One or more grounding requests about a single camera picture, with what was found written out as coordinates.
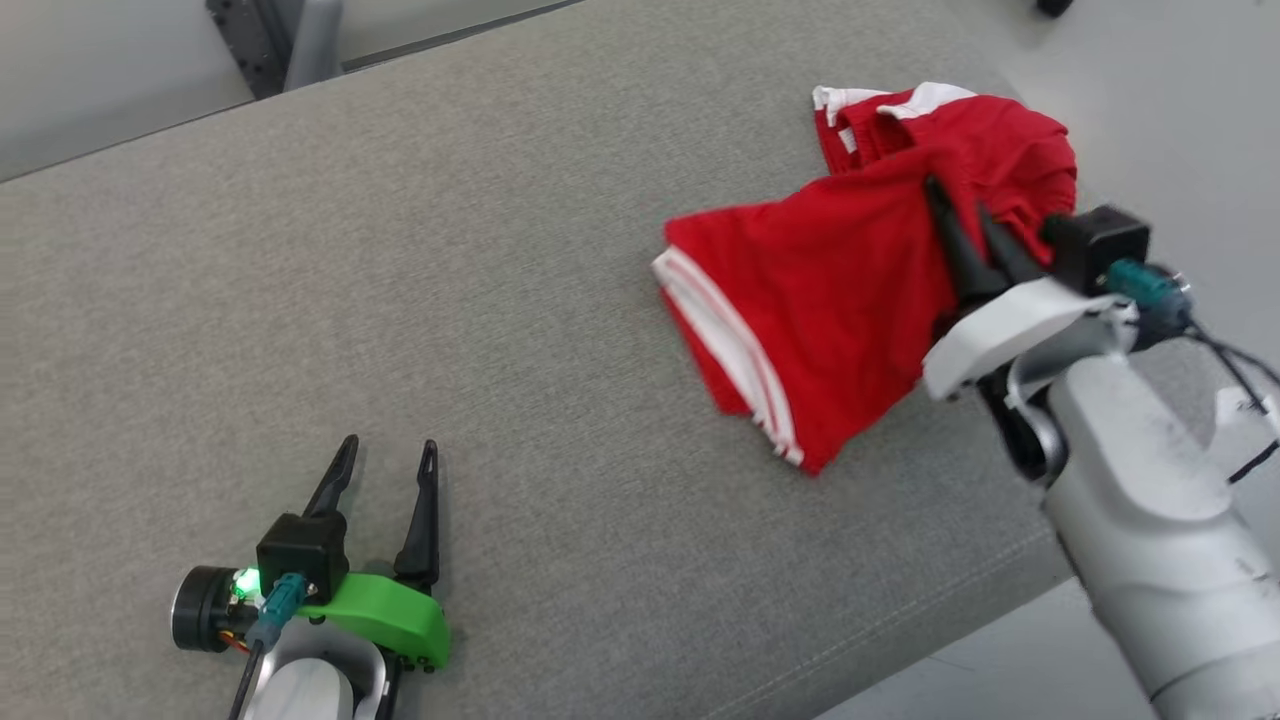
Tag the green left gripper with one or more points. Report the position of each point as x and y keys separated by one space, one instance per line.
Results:
x=400 y=615

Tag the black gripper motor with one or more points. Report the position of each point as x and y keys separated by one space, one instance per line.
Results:
x=200 y=610
x=1172 y=322

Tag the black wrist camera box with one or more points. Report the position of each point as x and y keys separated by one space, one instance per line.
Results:
x=1095 y=245
x=300 y=555

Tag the grey angled tube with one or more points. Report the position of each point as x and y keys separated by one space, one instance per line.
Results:
x=312 y=40

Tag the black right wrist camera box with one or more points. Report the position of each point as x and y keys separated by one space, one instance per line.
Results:
x=1095 y=245

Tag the black right gripper motor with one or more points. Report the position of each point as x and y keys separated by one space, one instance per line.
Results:
x=1172 y=322

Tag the metal frame post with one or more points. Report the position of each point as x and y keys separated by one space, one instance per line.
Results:
x=245 y=45

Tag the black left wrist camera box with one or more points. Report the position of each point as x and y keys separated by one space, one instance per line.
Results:
x=300 y=555

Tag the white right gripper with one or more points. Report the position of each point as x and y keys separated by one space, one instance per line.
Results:
x=1010 y=335

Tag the black left gripper motor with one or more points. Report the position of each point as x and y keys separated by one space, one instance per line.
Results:
x=200 y=610

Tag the red and white jersey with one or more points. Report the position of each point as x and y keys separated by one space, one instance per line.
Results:
x=830 y=300

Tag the red shorts with white stripe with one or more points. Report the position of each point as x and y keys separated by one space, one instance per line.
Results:
x=1000 y=130

